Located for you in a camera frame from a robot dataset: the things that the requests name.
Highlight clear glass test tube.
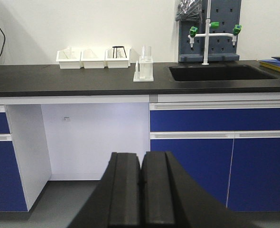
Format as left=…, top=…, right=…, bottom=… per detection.
left=145, top=46, right=151, bottom=59
left=141, top=46, right=146, bottom=60

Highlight white left storage bin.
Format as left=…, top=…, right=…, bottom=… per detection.
left=56, top=47, right=82, bottom=69

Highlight black lab sink basin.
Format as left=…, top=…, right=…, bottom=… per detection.
left=169, top=66, right=276, bottom=82

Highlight grey-blue pegboard drying rack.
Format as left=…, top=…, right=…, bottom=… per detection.
left=178, top=0, right=241, bottom=63

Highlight black metal tripod stand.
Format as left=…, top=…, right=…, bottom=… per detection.
left=112, top=46, right=127, bottom=58

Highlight blue left cabinet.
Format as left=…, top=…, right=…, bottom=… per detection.
left=0, top=105, right=28, bottom=212

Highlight white lab faucet green knobs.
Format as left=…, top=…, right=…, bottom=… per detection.
left=188, top=0, right=242, bottom=66

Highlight white right storage bin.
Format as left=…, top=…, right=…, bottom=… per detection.
left=105, top=47, right=131, bottom=68

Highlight white test tube rack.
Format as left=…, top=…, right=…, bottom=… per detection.
left=133, top=57, right=154, bottom=82

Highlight blue cabinet door right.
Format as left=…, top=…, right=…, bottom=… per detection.
left=227, top=138, right=280, bottom=212

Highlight blue cabinet drawer front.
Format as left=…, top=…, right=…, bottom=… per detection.
left=150, top=108, right=280, bottom=132

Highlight yellow tray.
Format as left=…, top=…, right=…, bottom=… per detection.
left=258, top=56, right=280, bottom=72

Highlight plastic bag of pegs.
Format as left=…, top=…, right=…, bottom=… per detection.
left=175, top=0, right=202, bottom=23

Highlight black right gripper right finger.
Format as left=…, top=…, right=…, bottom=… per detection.
left=142, top=152, right=256, bottom=228

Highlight white storage bin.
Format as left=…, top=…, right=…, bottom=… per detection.
left=81, top=48, right=106, bottom=69
left=56, top=47, right=82, bottom=69
left=105, top=47, right=131, bottom=68

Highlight white middle storage bin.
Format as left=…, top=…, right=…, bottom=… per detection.
left=81, top=48, right=106, bottom=69

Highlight blue cabinet door left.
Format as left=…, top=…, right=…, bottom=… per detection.
left=150, top=139, right=233, bottom=206

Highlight blue cabinet door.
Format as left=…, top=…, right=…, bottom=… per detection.
left=150, top=139, right=233, bottom=206
left=227, top=138, right=280, bottom=212

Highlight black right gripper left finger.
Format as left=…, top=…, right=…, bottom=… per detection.
left=68, top=152, right=140, bottom=228

